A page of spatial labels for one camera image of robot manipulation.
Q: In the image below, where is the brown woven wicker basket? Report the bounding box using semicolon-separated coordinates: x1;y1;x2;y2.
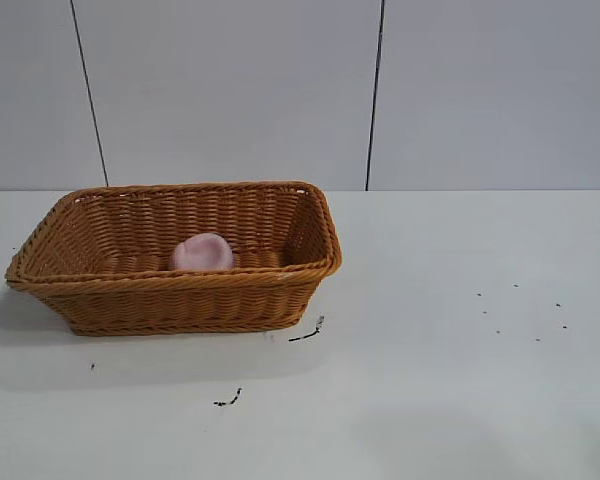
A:
4;180;344;337

